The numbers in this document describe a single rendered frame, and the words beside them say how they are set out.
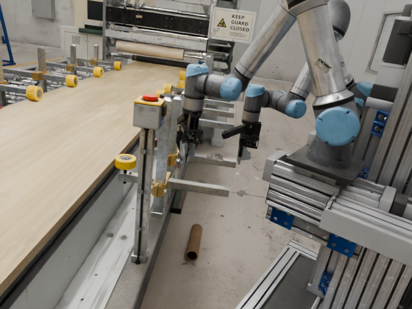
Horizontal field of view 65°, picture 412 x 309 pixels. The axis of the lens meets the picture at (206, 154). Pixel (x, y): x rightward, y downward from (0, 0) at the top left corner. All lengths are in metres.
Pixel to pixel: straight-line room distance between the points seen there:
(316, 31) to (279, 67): 9.35
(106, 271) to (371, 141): 1.06
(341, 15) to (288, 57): 8.95
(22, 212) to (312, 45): 0.90
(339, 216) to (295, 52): 9.42
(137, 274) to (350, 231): 0.65
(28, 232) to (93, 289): 0.33
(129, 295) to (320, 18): 0.92
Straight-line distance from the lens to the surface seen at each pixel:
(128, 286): 1.03
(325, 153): 1.14
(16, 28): 12.22
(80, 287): 1.16
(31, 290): 0.95
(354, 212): 1.09
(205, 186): 1.26
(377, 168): 1.32
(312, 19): 0.98
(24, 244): 0.88
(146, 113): 0.85
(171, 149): 1.44
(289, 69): 10.37
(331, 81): 0.98
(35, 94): 2.04
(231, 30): 3.86
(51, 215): 0.97
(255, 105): 1.38
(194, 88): 1.11
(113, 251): 1.27
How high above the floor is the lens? 1.42
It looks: 22 degrees down
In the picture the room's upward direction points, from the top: 8 degrees clockwise
